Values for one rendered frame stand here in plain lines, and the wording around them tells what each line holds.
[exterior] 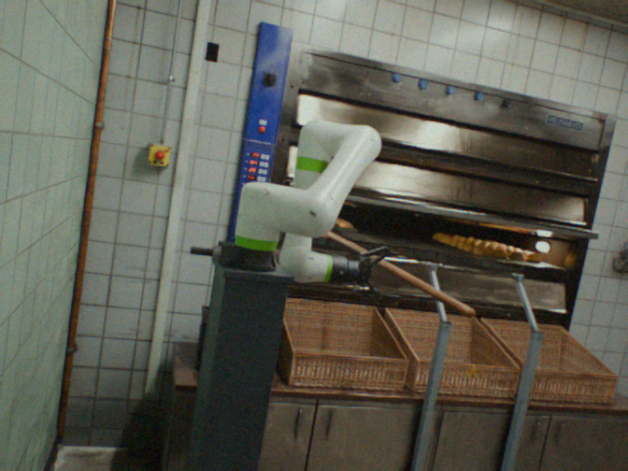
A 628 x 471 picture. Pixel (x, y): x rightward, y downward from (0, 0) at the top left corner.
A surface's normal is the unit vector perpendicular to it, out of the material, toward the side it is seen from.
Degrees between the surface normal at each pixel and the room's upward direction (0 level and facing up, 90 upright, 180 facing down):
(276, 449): 90
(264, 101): 90
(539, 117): 91
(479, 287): 70
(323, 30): 90
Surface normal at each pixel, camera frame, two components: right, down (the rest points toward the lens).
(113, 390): 0.26, 0.15
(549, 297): 0.29, -0.19
